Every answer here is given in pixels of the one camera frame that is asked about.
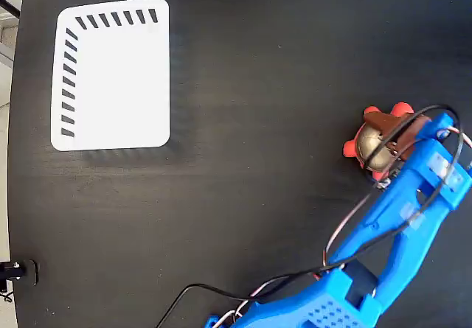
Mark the black bar beside table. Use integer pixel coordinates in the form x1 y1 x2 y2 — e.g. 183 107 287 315
0 0 21 18

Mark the black table clamp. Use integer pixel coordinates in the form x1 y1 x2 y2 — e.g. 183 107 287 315
0 259 41 287

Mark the red turtle toy silver shell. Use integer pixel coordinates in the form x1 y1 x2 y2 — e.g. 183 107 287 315
342 101 414 182

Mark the black camera cable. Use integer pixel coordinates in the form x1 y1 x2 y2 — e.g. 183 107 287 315
154 104 466 328

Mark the white tray with black stripes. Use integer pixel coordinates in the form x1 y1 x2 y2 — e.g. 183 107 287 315
50 0 172 153

